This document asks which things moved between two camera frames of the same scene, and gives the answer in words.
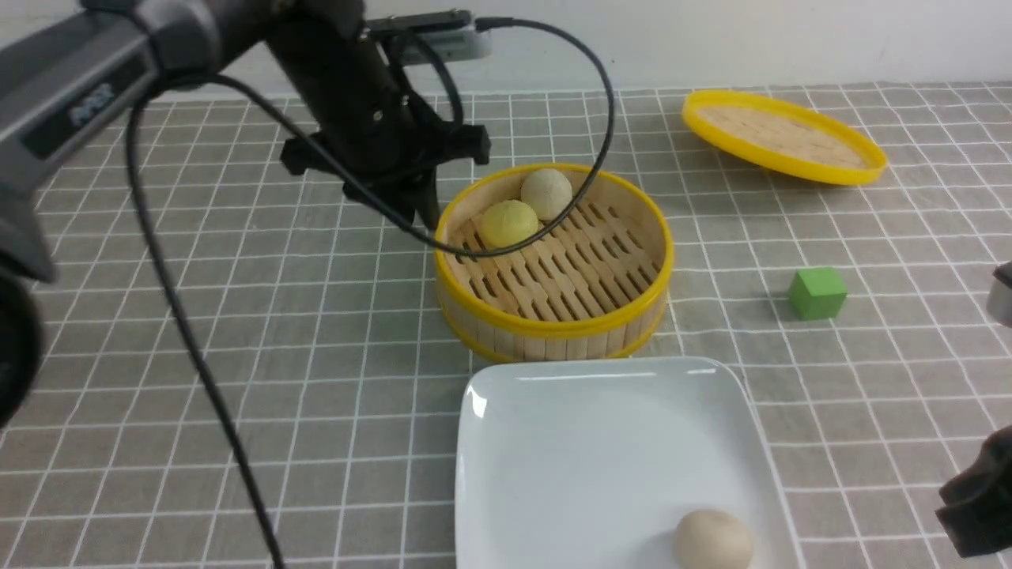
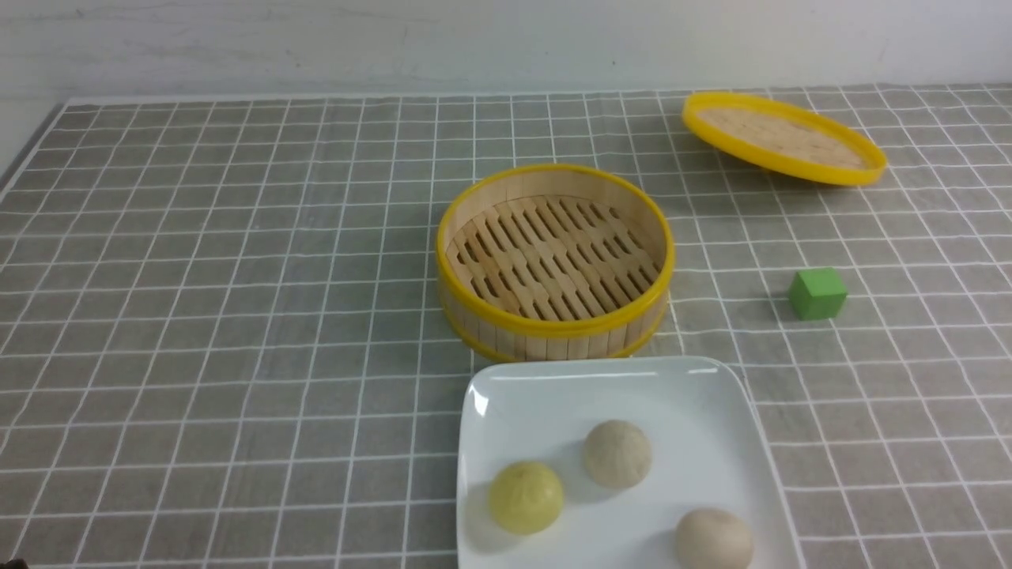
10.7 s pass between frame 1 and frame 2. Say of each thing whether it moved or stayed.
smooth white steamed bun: stayed
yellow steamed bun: moved
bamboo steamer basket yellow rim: stayed
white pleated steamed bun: moved
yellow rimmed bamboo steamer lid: stayed
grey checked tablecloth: stayed
